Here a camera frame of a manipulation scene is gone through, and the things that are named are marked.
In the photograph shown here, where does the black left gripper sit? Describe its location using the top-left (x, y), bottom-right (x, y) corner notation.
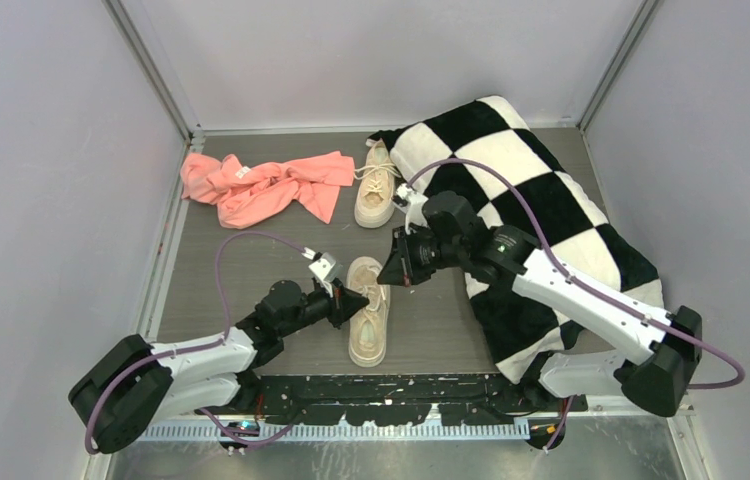
top-left (278, 278), bottom-right (368, 338)

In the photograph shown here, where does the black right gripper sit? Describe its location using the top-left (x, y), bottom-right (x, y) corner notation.
top-left (378, 223), bottom-right (465, 287)

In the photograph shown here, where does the beige sneaker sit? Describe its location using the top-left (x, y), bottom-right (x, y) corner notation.
top-left (347, 256), bottom-right (391, 368)
top-left (354, 140), bottom-right (401, 229)

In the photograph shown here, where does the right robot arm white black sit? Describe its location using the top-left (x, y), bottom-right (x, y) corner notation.
top-left (377, 184), bottom-right (702, 417)

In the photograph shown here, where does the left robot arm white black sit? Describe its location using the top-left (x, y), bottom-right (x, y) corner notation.
top-left (68, 280), bottom-right (369, 454)

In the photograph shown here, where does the pink cloth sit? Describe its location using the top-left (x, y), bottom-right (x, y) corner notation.
top-left (180, 151), bottom-right (355, 229)

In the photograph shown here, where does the black white checkered pillow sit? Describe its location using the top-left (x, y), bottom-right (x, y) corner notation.
top-left (368, 95), bottom-right (666, 386)

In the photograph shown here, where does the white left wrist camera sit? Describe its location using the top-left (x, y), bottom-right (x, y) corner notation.
top-left (302, 247), bottom-right (341, 297)

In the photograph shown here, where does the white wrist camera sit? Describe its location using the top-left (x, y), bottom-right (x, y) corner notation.
top-left (393, 183), bottom-right (428, 234)
top-left (302, 247), bottom-right (341, 297)

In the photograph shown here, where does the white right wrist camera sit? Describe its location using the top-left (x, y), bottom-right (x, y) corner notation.
top-left (393, 183), bottom-right (428, 234)

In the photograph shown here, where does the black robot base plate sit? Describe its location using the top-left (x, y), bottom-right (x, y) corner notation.
top-left (193, 374), bottom-right (590, 429)

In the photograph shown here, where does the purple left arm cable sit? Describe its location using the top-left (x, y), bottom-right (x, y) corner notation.
top-left (84, 230), bottom-right (320, 457)

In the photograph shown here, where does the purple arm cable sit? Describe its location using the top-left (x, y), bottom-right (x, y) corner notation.
top-left (84, 230), bottom-right (320, 457)
top-left (408, 157), bottom-right (746, 452)

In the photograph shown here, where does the aluminium front rail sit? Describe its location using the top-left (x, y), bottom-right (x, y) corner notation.
top-left (91, 372), bottom-right (696, 444)

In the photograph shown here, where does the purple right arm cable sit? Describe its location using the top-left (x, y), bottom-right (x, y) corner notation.
top-left (408, 157), bottom-right (746, 452)

